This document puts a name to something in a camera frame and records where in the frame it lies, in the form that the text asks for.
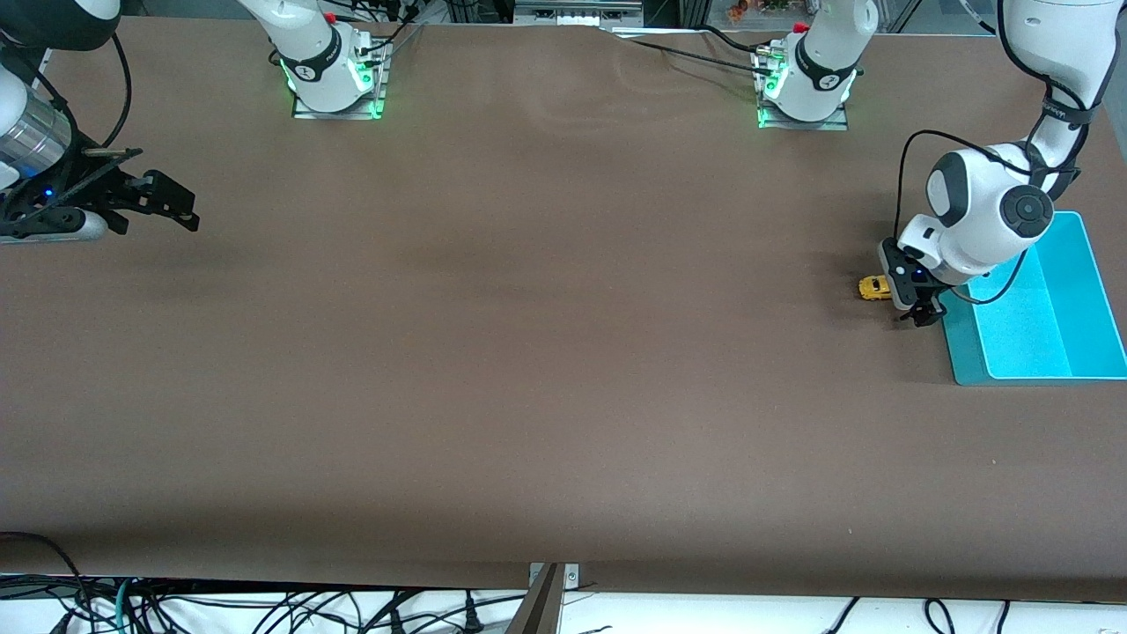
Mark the black looping floor cable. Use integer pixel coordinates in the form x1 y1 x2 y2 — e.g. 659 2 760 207
0 531 89 634

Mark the dark slanted bar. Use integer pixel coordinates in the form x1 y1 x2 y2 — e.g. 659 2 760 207
505 564 564 634

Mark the black cable on table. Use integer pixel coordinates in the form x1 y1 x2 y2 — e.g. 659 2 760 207
616 33 771 76
700 25 776 54

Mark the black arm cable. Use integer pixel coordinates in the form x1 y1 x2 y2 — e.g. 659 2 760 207
101 33 134 149
895 130 1057 305

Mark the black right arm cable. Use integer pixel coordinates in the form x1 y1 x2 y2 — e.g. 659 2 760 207
101 33 134 149

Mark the cyan plastic bin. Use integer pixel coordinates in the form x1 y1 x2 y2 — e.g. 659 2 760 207
938 210 1127 387

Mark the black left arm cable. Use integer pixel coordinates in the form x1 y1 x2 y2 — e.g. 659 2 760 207
895 130 1057 305

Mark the black floor cable bundle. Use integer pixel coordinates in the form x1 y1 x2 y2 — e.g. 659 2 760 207
0 577 529 634

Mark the gray equipment box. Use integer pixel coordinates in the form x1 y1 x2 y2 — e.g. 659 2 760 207
515 0 644 27

